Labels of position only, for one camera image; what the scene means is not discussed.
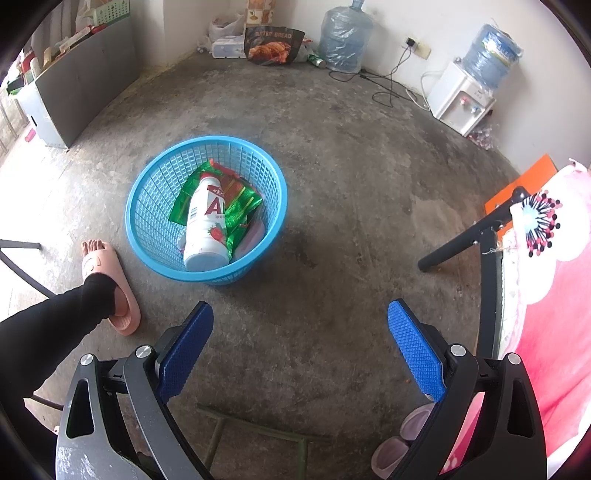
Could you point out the dark bread bag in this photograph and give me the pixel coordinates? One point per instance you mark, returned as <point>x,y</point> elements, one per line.
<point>274,46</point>

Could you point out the orange board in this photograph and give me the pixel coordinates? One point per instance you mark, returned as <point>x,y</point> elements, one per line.
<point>531,177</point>

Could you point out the white strawberry drink bottle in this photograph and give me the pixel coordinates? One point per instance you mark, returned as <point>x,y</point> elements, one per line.
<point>205,230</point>

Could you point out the covered blue water jug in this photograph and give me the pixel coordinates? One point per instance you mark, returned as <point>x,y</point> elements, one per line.
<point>491,57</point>

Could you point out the pink floral blanket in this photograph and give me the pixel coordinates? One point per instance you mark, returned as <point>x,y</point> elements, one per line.
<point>554,346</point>

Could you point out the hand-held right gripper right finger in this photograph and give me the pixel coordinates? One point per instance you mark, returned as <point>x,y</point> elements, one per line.
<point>415,350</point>

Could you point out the patterned tile board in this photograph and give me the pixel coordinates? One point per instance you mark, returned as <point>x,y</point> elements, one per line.
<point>259,13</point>

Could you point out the person's leg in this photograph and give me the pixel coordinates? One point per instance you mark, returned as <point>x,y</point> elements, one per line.
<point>46,332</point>

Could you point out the white tissue pack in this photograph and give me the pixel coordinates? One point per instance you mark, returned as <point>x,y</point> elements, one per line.
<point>228,48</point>

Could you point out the pink slipper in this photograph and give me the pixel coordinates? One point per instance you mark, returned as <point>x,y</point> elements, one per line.
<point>124,314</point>

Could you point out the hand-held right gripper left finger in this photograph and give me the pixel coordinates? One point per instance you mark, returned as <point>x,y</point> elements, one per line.
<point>184,355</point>

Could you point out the black metal table frame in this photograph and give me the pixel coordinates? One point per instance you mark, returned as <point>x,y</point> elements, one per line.
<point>21,272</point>

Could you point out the green plastic storage basket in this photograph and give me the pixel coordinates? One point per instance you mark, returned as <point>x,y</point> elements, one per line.
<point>113,9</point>

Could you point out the green metal frame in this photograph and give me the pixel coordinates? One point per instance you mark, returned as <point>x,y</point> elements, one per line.
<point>258,431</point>

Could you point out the green snack packet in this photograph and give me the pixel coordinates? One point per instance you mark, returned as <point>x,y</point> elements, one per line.
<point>240,203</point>

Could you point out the pale purple slipper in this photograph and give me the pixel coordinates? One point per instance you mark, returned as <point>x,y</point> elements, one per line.
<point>388,457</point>
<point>415,422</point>

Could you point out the person's foot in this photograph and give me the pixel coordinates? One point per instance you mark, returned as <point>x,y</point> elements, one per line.
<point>94,251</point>

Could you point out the blue plastic basket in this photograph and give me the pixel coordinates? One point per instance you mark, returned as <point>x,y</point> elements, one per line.
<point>152,194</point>

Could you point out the wall power socket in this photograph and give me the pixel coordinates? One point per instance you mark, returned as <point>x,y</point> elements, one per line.
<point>422,50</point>

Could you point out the black metal chair frame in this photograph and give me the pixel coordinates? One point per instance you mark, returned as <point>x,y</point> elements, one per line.
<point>461,244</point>

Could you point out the white water dispenser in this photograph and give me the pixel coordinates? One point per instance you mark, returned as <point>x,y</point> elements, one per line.
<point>455,99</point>

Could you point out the green drink can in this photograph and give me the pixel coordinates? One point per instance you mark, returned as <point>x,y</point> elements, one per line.
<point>316,61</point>

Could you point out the grey cabinet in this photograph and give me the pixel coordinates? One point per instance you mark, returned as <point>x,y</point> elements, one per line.
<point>83,92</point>

